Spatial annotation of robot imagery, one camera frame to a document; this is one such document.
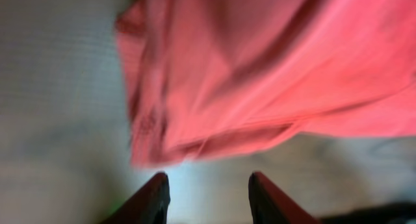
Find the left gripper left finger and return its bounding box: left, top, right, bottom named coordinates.
left=100, top=172, right=170, bottom=224

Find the red soccer t-shirt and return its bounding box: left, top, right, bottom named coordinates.
left=115, top=0, right=415, bottom=167

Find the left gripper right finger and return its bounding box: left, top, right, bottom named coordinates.
left=248, top=171, right=320, bottom=224

